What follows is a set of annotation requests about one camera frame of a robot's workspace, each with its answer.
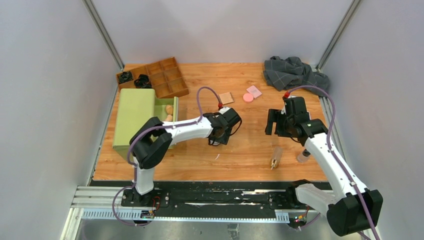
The pink round sponge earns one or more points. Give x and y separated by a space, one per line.
248 98

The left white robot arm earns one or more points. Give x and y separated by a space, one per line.
149 145

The pink square pad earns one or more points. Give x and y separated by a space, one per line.
254 91

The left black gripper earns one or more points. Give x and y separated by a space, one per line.
224 139

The green drawer box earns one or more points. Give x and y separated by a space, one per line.
135 107

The brown compartment tray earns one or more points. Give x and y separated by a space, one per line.
163 76

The clear gold-cap bottle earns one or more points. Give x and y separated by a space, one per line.
276 157

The grey checked cloth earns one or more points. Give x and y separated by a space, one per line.
289 73

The small black-cap bottle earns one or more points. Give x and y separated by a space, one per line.
304 156

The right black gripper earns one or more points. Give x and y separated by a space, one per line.
276 115

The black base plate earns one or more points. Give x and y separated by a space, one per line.
211 199

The tan square compact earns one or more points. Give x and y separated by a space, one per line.
226 98

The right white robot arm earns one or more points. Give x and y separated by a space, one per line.
352 207

